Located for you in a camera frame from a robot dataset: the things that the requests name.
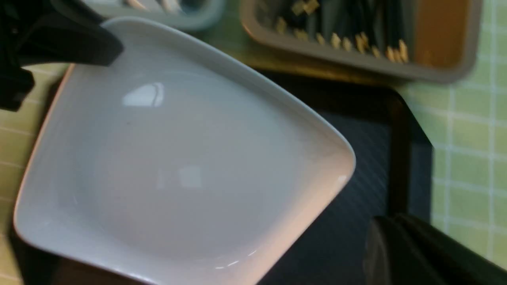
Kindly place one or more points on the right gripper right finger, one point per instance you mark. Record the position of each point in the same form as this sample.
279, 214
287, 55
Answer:
404, 250

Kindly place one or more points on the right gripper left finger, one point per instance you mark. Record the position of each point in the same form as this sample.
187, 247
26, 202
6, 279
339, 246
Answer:
34, 32

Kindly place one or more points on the large white square plate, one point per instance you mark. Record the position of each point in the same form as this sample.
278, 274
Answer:
177, 164

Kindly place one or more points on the black serving tray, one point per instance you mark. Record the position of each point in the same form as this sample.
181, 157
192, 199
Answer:
393, 156

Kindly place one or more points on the teal plastic bin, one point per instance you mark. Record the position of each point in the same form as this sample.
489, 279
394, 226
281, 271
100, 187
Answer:
185, 15

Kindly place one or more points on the grey-brown plastic bin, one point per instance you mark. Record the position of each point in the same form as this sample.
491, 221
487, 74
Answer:
442, 36

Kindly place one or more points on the black chopsticks pile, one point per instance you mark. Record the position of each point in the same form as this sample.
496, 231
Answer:
375, 27

